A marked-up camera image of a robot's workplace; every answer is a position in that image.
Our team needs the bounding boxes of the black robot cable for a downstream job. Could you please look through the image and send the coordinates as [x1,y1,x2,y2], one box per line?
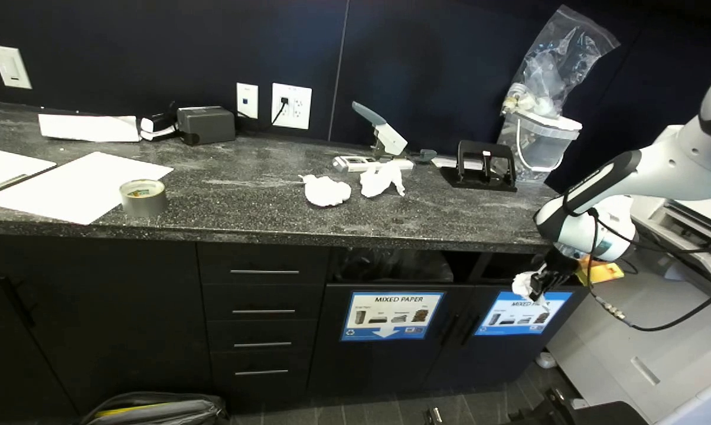
[586,207,711,336]

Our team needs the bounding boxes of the crumpled white paper ball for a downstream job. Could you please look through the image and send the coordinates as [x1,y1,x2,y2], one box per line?
[360,160,409,201]

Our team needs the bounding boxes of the printed white paper sheet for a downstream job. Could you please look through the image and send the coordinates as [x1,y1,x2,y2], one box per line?
[0,143,59,201]

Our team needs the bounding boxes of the slanted blue bin label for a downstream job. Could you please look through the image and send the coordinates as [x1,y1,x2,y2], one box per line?
[474,287,576,339]

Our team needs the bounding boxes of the clear plastic container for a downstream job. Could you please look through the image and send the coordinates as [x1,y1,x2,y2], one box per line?
[498,107,586,189]

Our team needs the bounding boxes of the white light switch plate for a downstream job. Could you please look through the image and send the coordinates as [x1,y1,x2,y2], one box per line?
[0,42,37,92]

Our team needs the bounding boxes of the narrow white wall outlet plate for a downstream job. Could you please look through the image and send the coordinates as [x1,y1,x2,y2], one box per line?
[235,79,263,123]

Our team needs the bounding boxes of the white office printer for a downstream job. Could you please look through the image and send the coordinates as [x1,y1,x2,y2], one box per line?
[625,124,711,290]

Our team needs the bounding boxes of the roll of tape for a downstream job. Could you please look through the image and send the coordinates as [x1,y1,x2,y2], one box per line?
[119,177,169,211]

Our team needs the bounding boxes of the black drawer with metal handle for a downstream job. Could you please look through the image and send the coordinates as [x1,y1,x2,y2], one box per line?
[205,319,326,357]
[198,244,331,287]
[202,283,328,324]
[211,351,322,396]

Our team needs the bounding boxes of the wide black cabinet door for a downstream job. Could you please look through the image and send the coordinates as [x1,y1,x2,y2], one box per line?
[0,233,216,411]

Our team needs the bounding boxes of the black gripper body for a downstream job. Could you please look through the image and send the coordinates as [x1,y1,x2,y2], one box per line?
[536,251,585,297]

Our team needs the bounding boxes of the wide crumpled white paper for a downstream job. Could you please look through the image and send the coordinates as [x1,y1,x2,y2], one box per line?
[301,173,355,211]

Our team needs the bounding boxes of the wide blue bin label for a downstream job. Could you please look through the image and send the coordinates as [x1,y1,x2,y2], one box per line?
[339,290,446,344]

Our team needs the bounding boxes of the black bin liner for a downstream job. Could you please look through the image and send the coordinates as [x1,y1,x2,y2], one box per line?
[334,248,456,286]

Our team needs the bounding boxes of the long twisted paper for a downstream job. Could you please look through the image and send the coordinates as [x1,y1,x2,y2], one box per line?
[510,270,548,305]

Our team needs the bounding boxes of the orange cylindrical wrist attachment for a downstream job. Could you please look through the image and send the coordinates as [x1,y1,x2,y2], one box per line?
[576,257,627,287]

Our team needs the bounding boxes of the small white label device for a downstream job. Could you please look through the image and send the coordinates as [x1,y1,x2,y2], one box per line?
[138,114,181,141]

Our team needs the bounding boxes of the flat white desk tool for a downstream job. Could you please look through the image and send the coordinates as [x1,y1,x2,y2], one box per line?
[331,154,417,174]

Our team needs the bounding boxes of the white power strip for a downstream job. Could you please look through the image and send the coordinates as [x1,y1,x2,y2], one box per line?
[39,110,145,143]

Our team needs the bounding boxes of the black box device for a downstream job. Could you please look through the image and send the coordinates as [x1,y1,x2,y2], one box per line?
[175,104,240,147]

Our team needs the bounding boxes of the wide white wall outlet plate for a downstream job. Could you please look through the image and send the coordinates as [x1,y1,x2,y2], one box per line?
[270,79,314,131]

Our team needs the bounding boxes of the large white paper sheet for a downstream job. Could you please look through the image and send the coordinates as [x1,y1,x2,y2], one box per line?
[0,148,175,226]

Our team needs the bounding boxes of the clear plastic bag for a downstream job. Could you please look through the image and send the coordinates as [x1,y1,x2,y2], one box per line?
[502,5,621,120]

